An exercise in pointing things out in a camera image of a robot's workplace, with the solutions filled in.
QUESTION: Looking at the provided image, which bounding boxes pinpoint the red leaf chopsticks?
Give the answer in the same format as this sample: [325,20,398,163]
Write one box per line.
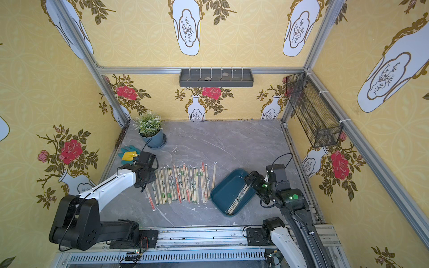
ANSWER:
[145,186,156,211]

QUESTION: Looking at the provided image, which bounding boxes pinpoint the green text chopsticks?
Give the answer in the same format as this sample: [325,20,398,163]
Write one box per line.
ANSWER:
[156,169,166,204]

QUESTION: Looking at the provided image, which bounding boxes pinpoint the red striped chopsticks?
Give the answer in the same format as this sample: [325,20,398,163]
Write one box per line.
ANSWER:
[173,164,182,203]

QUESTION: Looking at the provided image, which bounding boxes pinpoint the green label chopsticks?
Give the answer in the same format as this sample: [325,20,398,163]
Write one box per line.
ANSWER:
[177,166,187,201]

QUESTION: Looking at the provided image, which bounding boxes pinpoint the green tip chopsticks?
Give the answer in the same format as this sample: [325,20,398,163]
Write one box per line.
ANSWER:
[188,166,196,203]

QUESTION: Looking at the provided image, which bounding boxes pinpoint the green top panda chopsticks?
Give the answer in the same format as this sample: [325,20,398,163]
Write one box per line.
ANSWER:
[198,167,205,203]

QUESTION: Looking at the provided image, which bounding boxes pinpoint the teal plastic storage box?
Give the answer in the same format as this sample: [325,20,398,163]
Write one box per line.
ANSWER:
[211,169,256,217]

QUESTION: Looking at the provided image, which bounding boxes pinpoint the plain chopsticks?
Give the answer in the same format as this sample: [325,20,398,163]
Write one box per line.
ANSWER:
[211,162,217,190]

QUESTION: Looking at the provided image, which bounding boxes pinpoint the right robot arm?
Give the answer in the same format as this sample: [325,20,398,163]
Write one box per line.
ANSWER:
[245,171,334,268]

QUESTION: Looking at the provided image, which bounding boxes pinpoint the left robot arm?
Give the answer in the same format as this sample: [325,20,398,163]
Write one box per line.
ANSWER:
[49,156,159,251]

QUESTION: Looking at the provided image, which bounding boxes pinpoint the bamboo print chopsticks in box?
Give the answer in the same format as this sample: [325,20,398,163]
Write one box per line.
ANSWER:
[226,184,250,215]

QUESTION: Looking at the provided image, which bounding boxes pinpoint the yellow hand trowel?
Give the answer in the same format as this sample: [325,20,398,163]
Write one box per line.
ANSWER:
[122,151,139,161]

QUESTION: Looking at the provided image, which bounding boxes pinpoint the green garden glove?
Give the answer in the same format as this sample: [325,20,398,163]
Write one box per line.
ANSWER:
[118,145,141,165]

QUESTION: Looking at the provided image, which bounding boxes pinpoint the potted green plant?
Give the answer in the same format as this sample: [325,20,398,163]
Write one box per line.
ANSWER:
[134,112,166,149]

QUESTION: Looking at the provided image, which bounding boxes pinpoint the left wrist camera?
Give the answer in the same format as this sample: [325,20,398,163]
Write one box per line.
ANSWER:
[135,151,156,168]

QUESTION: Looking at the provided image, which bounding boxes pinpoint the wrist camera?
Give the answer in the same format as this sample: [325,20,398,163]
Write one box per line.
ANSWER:
[135,151,156,168]
[266,164,290,191]

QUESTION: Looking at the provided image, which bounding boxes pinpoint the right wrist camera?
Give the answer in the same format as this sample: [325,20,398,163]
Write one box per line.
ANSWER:
[266,164,290,191]

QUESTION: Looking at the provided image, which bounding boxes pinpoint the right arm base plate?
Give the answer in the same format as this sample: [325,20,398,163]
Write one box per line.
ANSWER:
[242,226,272,246]

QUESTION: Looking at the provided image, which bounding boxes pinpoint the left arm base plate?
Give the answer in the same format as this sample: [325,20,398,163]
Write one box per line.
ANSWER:
[109,229,159,250]

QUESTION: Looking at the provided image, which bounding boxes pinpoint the black wire mesh basket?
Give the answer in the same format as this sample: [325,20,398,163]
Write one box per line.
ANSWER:
[285,73,343,148]

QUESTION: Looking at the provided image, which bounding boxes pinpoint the aluminium front rail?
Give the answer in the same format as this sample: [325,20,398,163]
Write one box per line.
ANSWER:
[50,223,353,268]

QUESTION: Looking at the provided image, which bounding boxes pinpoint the grey wall shelf tray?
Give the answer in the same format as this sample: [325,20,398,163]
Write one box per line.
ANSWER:
[179,68,255,88]

